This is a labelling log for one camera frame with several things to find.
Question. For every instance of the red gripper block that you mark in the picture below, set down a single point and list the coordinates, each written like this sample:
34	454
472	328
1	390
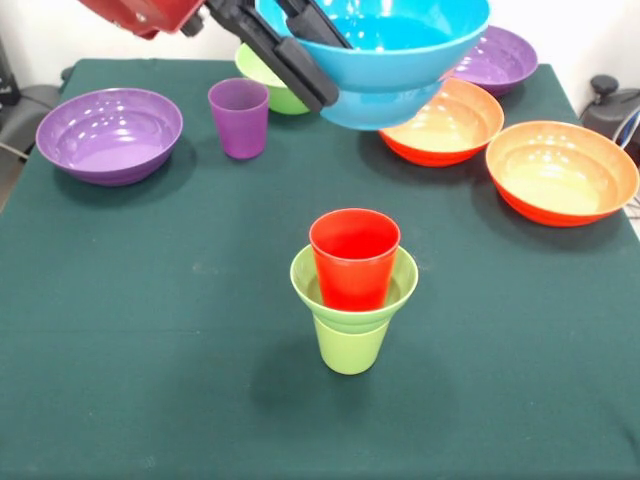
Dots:
150	15

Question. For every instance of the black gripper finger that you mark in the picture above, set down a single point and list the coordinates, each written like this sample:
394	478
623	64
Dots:
315	25

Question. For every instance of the small blue plastic bowl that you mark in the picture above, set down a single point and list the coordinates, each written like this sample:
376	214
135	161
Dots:
390	65

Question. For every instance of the red plastic cup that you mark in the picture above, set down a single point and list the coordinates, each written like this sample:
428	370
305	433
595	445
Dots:
355	275

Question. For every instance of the small green plastic bowl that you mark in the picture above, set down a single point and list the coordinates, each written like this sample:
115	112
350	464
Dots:
407	280

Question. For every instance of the green plastic cup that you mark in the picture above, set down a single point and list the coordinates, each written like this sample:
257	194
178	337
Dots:
350	350

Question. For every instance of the large green plastic bowl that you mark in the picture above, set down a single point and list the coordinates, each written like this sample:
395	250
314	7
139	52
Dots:
280	97

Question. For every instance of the purple plastic cup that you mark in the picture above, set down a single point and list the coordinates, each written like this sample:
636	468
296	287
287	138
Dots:
237	125

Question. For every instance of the large orange plastic bowl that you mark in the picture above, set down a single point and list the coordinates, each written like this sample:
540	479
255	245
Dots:
560	177
450	135

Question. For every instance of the large purple plastic bowl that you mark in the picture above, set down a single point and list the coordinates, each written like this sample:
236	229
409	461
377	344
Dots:
110	150
505	65

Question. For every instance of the dark green table cloth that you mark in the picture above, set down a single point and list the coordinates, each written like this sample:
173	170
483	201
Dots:
320	425

